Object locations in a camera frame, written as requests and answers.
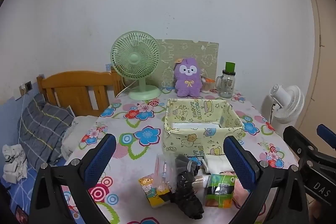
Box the white fan cable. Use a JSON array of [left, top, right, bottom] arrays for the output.
[[115, 82, 132, 99]]

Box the green orange snack packet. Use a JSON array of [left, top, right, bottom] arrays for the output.
[[205, 174, 235, 208]]

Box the glass mug with green lid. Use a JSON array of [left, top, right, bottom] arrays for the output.
[[216, 62, 236, 98]]

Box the beige door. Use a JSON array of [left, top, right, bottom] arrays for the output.
[[302, 0, 336, 132]]

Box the grey drawstring pouch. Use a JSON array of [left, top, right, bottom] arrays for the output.
[[175, 154, 204, 176]]

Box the white crumpled cloth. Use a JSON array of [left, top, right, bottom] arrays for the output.
[[2, 144, 28, 184]]

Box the white standing fan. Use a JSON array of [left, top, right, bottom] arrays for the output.
[[269, 84, 305, 126]]

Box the grey plaid pillow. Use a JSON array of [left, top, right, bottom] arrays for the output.
[[18, 93, 75, 169]]

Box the black plastic bag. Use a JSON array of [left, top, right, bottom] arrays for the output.
[[171, 171, 205, 220]]

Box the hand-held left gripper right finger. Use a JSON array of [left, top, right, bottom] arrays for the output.
[[223, 135, 310, 224]]

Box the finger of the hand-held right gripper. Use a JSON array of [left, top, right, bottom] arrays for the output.
[[283, 125, 322, 165], [316, 123, 336, 150]]

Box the white blanket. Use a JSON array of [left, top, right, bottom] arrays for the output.
[[61, 115, 99, 159]]

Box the small jar with orange lid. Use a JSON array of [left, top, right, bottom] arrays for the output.
[[202, 76, 216, 94]]

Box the yellow cartoon tissue packet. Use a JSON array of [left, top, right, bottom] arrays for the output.
[[139, 174, 172, 209]]

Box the roll of white bags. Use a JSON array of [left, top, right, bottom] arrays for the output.
[[193, 154, 234, 189]]

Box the purple plush toy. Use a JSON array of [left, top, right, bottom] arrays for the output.
[[174, 56, 203, 97]]

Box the green desk fan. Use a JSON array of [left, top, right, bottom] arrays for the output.
[[110, 30, 162, 101]]

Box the wooden bed headboard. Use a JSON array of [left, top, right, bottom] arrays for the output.
[[36, 70, 124, 117]]

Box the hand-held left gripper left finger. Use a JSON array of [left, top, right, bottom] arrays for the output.
[[28, 133, 117, 224]]

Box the yellow cartoon storage box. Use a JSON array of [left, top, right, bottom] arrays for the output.
[[162, 98, 246, 157]]

